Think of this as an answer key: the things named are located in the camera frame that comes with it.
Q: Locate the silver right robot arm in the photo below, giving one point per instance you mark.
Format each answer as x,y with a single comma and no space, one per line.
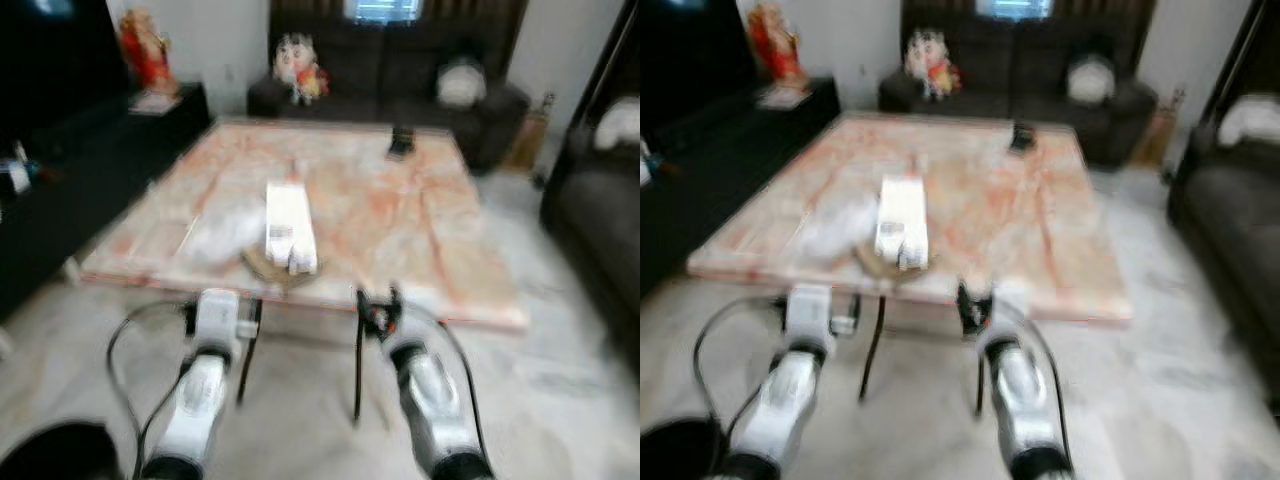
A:
435,400
1020,400

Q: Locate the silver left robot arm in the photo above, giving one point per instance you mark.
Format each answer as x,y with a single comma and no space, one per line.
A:
785,405
195,410

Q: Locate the black rubbish bin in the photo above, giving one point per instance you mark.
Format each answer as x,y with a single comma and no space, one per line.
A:
675,450
55,455

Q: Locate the marble top folding table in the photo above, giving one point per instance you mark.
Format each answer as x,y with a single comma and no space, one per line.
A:
380,220
1000,215

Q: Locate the brown cardboard piece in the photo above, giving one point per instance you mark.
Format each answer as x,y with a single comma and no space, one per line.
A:
875,265
265,270

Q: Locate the white paper packet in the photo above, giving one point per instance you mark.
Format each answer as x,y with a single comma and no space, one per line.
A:
902,220
290,225

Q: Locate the clear plastic bag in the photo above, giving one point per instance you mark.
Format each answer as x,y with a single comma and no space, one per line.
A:
230,235
842,230

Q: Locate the small black object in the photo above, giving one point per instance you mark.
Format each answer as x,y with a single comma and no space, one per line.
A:
1024,138
401,143

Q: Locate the brown carton box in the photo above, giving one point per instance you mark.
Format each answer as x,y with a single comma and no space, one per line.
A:
1158,135
530,140

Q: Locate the dark brown sofa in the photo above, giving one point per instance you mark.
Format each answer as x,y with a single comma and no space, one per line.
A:
1020,75
390,80

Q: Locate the dark grey sofa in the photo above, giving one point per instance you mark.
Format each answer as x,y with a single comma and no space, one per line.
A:
600,230
1230,230

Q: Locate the grey white plush toy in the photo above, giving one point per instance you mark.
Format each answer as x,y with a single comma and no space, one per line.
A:
461,86
1091,82

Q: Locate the cartoon boy plush doll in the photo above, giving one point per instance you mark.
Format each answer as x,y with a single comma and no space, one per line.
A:
300,70
932,65

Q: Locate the black TV cabinet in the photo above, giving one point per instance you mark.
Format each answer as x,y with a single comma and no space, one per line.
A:
730,170
90,190

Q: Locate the flat tray under figurine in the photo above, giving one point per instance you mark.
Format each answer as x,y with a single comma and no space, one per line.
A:
783,97
155,102

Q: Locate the window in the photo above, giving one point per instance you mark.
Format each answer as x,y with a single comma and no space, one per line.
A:
1014,9
383,10

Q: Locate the white cushion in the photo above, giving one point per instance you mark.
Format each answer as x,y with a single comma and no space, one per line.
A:
1250,120
618,122

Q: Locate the brown curtain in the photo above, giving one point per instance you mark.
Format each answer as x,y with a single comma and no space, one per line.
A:
500,30
1130,25

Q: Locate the red figurine statue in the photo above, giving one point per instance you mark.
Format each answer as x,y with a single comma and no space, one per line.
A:
777,45
148,50

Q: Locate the black television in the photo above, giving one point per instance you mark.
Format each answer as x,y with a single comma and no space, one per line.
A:
685,60
55,60

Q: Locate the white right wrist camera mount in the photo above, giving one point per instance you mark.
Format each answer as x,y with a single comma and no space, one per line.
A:
1008,315
415,325

